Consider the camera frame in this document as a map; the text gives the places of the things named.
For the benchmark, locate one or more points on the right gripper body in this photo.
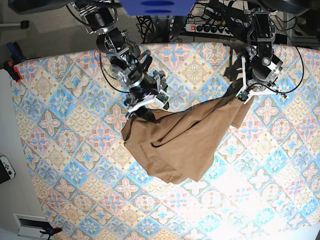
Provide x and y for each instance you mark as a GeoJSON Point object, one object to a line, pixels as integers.
{"type": "Point", "coordinates": [145, 90]}

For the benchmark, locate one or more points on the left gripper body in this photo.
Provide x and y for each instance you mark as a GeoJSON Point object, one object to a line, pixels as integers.
{"type": "Point", "coordinates": [259, 76]}

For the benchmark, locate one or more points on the brown t-shirt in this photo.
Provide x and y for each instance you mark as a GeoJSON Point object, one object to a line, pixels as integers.
{"type": "Point", "coordinates": [181, 145]}

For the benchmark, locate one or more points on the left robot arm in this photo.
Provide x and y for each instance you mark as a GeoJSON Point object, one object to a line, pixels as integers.
{"type": "Point", "coordinates": [261, 32]}

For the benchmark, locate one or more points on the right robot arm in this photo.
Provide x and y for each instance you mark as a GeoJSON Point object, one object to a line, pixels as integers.
{"type": "Point", "coordinates": [128, 65]}

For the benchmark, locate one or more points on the white power strip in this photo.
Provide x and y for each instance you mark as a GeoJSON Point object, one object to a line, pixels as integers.
{"type": "Point", "coordinates": [208, 29]}

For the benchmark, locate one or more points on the blue plastic box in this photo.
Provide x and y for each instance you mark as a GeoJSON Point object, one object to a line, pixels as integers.
{"type": "Point", "coordinates": [157, 7]}

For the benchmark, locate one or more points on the patterned tablecloth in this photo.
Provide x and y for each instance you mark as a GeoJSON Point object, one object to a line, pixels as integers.
{"type": "Point", "coordinates": [211, 168]}

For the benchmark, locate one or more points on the red black clamp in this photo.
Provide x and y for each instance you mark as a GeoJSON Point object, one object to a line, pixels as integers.
{"type": "Point", "coordinates": [12, 71]}

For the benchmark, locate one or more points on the game console controller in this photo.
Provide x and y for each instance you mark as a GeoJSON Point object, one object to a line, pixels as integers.
{"type": "Point", "coordinates": [7, 172]}

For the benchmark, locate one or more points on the black orange clamp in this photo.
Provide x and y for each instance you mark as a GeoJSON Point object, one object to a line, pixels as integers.
{"type": "Point", "coordinates": [47, 229]}

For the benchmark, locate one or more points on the white wall vent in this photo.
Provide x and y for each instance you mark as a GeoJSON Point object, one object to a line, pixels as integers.
{"type": "Point", "coordinates": [29, 226]}

